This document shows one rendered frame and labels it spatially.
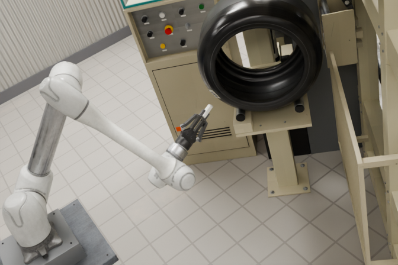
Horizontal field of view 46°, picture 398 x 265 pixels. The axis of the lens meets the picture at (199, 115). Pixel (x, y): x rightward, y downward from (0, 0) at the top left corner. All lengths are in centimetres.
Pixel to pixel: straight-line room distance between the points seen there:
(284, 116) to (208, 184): 109
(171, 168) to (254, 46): 86
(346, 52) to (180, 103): 118
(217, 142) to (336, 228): 100
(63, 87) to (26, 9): 337
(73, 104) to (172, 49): 118
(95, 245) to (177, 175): 61
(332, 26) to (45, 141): 143
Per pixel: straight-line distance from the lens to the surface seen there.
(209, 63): 207
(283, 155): 291
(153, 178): 209
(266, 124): 233
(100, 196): 356
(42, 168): 227
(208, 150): 334
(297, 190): 307
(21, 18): 523
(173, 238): 305
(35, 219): 219
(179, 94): 306
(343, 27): 237
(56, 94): 189
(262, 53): 248
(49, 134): 216
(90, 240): 235
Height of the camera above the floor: 226
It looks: 35 degrees down
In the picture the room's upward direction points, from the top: 18 degrees counter-clockwise
